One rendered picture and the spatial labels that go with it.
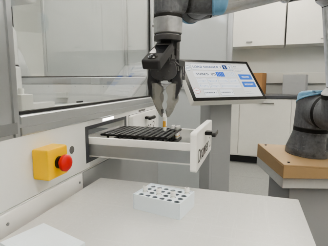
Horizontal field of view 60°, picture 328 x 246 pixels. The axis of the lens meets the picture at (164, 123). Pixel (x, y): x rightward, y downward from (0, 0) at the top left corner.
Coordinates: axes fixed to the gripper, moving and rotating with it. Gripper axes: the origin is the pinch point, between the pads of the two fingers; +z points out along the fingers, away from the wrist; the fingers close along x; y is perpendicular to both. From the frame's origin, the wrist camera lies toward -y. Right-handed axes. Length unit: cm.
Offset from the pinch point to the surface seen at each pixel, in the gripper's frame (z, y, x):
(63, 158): 9.5, -19.3, 17.3
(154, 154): 12.7, 2.7, 3.7
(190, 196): 18.7, -8.7, -9.8
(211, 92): -3, 92, 5
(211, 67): -17, 107, 8
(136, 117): 6.6, 35.3, 25.0
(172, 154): 12.1, 3.0, -1.5
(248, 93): -2, 110, -14
